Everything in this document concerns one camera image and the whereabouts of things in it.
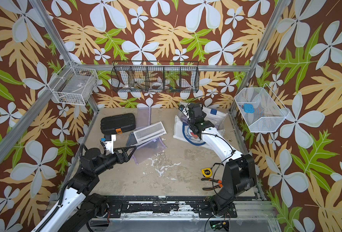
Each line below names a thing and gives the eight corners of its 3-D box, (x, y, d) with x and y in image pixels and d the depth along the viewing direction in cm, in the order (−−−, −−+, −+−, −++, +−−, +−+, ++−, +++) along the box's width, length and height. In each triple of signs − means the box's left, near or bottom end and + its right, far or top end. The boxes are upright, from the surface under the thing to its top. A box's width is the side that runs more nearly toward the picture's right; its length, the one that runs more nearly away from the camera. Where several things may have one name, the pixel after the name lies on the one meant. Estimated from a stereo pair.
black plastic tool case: (102, 136, 105) (99, 132, 101) (104, 121, 114) (101, 116, 110) (135, 132, 108) (134, 127, 103) (135, 117, 117) (133, 112, 112)
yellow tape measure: (202, 178, 87) (203, 176, 85) (201, 169, 90) (202, 167, 88) (211, 178, 87) (212, 176, 85) (210, 169, 90) (211, 167, 88)
